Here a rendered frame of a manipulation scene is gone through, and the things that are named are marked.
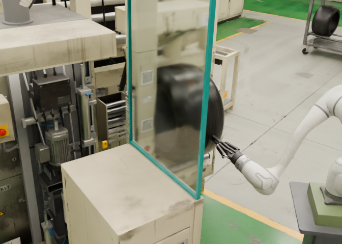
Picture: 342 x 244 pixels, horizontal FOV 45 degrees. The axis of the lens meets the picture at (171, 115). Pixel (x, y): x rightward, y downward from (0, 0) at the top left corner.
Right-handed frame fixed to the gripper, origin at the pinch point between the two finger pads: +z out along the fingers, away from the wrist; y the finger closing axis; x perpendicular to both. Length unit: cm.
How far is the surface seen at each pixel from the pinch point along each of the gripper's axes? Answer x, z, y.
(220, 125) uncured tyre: -6.4, 4.2, -4.8
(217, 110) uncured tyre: -15.3, 7.7, -3.4
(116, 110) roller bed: 9, 64, 30
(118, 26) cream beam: -42, 79, 23
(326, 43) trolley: 134, 270, -527
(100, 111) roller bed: 12, 71, 38
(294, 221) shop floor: 114, -9, -105
